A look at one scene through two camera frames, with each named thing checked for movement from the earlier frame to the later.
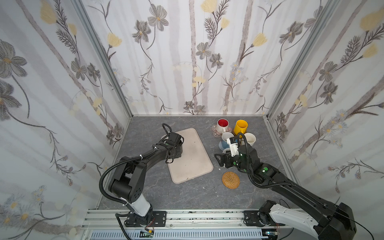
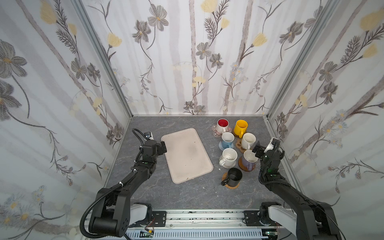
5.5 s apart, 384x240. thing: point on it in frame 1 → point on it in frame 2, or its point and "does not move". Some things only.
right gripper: [227, 159] → [259, 150]
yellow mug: [240, 126] does not move
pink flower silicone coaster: [217, 134] does not move
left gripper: [175, 149] → [162, 147]
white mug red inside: [222, 125] does not move
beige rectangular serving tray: [194, 161] does not move
